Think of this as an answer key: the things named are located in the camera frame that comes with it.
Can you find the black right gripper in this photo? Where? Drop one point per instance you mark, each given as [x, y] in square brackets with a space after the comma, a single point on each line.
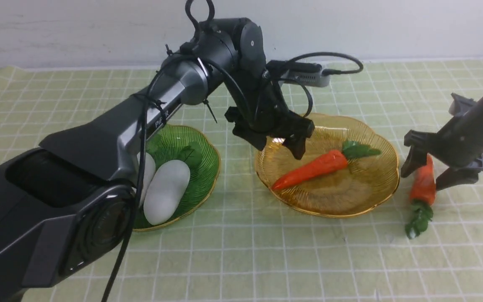
[458, 144]

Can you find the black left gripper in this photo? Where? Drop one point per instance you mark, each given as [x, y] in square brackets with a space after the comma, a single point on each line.
[260, 111]

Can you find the orange carrot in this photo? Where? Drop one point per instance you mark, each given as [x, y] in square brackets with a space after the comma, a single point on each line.
[328, 163]
[422, 196]

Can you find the white radish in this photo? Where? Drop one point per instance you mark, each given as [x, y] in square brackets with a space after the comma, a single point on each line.
[149, 173]
[169, 184]

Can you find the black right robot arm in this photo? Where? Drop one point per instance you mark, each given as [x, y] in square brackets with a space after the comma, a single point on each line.
[458, 144]

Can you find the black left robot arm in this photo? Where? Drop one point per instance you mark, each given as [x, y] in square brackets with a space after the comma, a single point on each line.
[73, 199]

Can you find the amber ribbed plastic plate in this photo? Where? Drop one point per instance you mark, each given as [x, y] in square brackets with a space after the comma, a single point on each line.
[361, 187]

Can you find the green ribbed plastic plate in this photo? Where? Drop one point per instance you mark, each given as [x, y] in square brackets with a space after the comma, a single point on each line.
[164, 146]

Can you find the green checkered tablecloth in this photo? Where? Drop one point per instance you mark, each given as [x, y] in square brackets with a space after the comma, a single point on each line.
[243, 244]

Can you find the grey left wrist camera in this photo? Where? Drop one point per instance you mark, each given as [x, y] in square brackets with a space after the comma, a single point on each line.
[299, 73]

